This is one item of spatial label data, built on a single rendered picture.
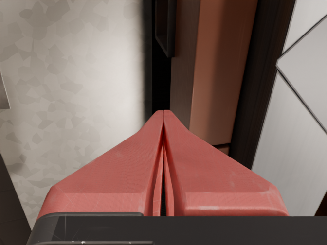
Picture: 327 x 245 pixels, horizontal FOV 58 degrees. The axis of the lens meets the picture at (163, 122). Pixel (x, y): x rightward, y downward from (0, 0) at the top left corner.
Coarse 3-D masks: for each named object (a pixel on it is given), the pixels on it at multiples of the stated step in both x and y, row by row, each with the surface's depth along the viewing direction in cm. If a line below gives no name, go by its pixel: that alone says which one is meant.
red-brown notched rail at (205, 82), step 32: (192, 0) 20; (224, 0) 19; (256, 0) 19; (192, 32) 20; (224, 32) 20; (192, 64) 21; (224, 64) 21; (192, 96) 22; (224, 96) 23; (192, 128) 24; (224, 128) 25
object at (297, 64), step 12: (324, 24) 18; (312, 36) 18; (324, 36) 18; (300, 48) 18; (312, 48) 18; (276, 60) 18; (288, 60) 18; (300, 60) 19; (312, 60) 19; (288, 72) 19; (300, 72) 19; (312, 72) 19; (300, 84) 20; (300, 96) 20
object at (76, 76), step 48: (0, 0) 28; (48, 0) 29; (96, 0) 30; (144, 0) 32; (0, 48) 31; (48, 48) 32; (96, 48) 33; (144, 48) 35; (48, 96) 35; (96, 96) 37; (144, 96) 38; (0, 144) 37; (48, 144) 39; (96, 144) 41
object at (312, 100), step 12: (324, 48) 19; (324, 60) 19; (324, 72) 20; (312, 84) 20; (324, 84) 20; (312, 96) 21; (324, 96) 21; (312, 108) 21; (324, 108) 22; (324, 120) 22
